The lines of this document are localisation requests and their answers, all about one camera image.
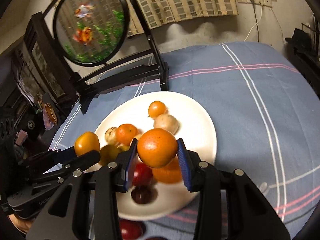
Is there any red tomato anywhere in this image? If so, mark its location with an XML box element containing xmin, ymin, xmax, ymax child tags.
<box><xmin>132</xmin><ymin>163</ymin><xmax>153</xmax><ymax>186</ymax></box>

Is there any large orange tangerine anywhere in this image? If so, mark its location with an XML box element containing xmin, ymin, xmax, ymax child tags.
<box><xmin>152</xmin><ymin>157</ymin><xmax>182</xmax><ymax>184</ymax></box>

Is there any medium orange tangerine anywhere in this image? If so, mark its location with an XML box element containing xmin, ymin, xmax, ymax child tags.
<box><xmin>116</xmin><ymin>124</ymin><xmax>138</xmax><ymax>146</ymax></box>

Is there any yellow orange tomato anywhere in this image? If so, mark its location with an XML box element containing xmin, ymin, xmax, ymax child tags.
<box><xmin>74</xmin><ymin>132</ymin><xmax>100</xmax><ymax>156</ymax></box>

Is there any small tan fruit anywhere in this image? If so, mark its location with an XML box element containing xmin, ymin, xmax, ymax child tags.
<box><xmin>105</xmin><ymin>127</ymin><xmax>118</xmax><ymax>145</ymax></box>

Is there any pale yellow potato fruit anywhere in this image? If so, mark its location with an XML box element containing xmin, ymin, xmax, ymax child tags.
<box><xmin>153</xmin><ymin>114</ymin><xmax>179</xmax><ymax>134</ymax></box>

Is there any small dark plum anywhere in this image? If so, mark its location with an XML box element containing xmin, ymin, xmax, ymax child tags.
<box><xmin>131</xmin><ymin>186</ymin><xmax>153</xmax><ymax>204</ymax></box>

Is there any small orange tangerine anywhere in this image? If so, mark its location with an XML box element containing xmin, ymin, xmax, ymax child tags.
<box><xmin>148</xmin><ymin>101</ymin><xmax>167</xmax><ymax>119</ymax></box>

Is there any large dark red plum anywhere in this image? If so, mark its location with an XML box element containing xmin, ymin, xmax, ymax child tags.
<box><xmin>119</xmin><ymin>219</ymin><xmax>144</xmax><ymax>239</ymax></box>

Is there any tan oblong fruit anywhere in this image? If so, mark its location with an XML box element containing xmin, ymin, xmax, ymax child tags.
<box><xmin>130</xmin><ymin>133</ymin><xmax>143</xmax><ymax>143</ymax></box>

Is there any yellow green tomato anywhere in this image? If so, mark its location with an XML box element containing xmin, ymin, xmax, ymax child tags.
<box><xmin>99</xmin><ymin>145</ymin><xmax>121</xmax><ymax>166</ymax></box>

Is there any dark maroon wrinkled fruit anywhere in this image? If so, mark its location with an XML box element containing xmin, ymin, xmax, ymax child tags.
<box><xmin>145</xmin><ymin>236</ymin><xmax>168</xmax><ymax>240</ymax></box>

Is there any person's left hand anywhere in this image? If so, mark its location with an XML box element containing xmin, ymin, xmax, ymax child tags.
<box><xmin>8</xmin><ymin>214</ymin><xmax>34</xmax><ymax>234</ymax></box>

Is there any white oval plate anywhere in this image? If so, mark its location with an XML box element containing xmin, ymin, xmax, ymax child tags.
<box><xmin>95</xmin><ymin>92</ymin><xmax>217</xmax><ymax>220</ymax></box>

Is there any dark framed picture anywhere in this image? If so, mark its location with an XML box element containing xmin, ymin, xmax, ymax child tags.
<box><xmin>23</xmin><ymin>12</ymin><xmax>78</xmax><ymax>107</ymax></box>

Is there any blue striped tablecloth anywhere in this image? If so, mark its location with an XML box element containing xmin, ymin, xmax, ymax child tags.
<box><xmin>50</xmin><ymin>42</ymin><xmax>319</xmax><ymax>237</ymax></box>

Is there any round goldfish screen ornament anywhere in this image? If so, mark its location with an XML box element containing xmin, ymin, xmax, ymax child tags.
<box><xmin>47</xmin><ymin>0</ymin><xmax>169</xmax><ymax>113</ymax></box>

